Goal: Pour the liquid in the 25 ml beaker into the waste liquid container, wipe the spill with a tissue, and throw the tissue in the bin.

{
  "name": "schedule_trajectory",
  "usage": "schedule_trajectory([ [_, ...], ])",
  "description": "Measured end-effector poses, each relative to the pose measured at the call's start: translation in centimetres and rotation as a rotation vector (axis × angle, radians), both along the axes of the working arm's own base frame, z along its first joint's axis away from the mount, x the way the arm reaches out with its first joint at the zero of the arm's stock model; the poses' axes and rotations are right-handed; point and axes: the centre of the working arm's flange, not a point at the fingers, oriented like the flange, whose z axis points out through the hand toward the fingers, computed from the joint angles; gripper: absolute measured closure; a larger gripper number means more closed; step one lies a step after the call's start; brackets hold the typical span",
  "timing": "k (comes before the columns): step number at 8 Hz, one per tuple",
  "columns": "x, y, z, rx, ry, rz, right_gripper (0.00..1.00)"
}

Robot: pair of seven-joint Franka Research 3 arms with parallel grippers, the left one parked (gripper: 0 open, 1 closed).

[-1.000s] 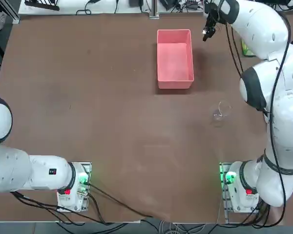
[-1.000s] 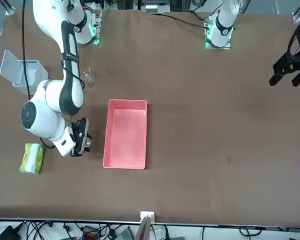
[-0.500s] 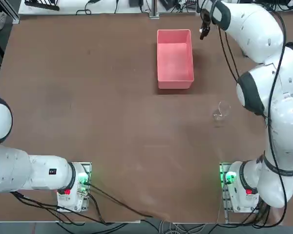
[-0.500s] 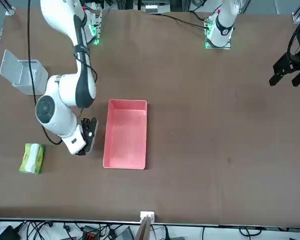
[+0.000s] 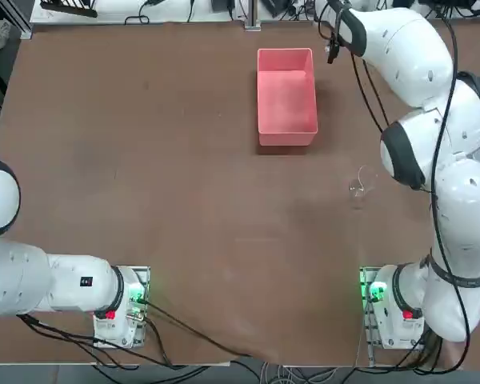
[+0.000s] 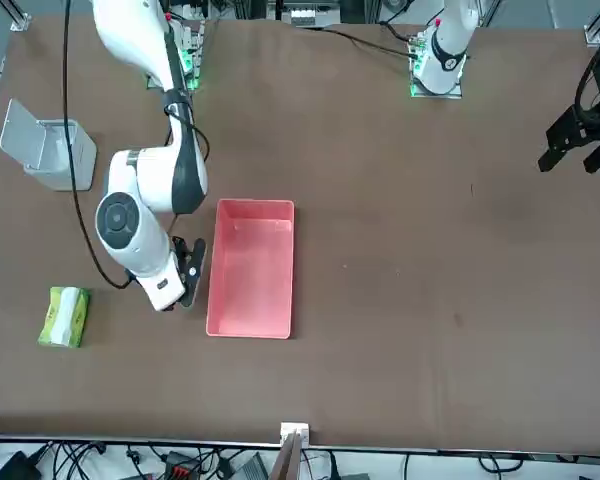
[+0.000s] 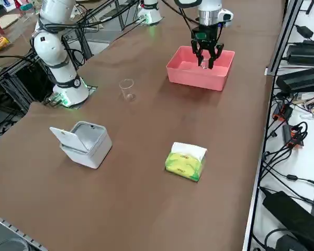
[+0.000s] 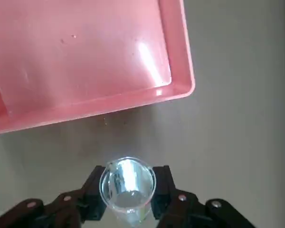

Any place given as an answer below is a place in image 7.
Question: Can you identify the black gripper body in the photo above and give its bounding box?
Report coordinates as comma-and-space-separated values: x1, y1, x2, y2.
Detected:
191, 25, 222, 52

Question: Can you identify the pink plastic rectangular container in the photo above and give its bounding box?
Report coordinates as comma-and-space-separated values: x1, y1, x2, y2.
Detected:
166, 45, 236, 92

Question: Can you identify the large clear glass beaker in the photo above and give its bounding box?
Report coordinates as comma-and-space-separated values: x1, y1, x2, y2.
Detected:
119, 79, 137, 102

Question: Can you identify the green tissue pack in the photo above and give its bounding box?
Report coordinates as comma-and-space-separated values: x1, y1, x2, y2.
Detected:
164, 142, 208, 182

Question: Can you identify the white lidded trash bin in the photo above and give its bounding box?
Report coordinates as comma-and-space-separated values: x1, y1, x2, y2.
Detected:
49, 120, 113, 170

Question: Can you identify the orange black connector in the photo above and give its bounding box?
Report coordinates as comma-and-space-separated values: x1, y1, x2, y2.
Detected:
273, 103, 294, 121
282, 124, 304, 149

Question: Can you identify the large black power adapter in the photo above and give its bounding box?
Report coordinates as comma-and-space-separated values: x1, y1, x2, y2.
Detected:
276, 66, 314, 94
287, 40, 314, 66

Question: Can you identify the small black power adapter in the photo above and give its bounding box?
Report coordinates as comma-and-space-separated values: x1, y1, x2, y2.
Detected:
295, 25, 314, 39

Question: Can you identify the brown cardboard sheet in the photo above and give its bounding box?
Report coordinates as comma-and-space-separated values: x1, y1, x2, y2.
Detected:
0, 13, 21, 31

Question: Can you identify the yellow snack packet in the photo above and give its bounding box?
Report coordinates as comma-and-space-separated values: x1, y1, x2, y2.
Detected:
0, 36, 10, 57

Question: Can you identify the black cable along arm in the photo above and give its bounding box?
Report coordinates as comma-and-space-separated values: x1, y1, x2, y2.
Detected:
161, 0, 202, 35

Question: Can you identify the aluminium frame profile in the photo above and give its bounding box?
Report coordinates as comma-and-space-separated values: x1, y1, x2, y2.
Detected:
264, 0, 304, 77

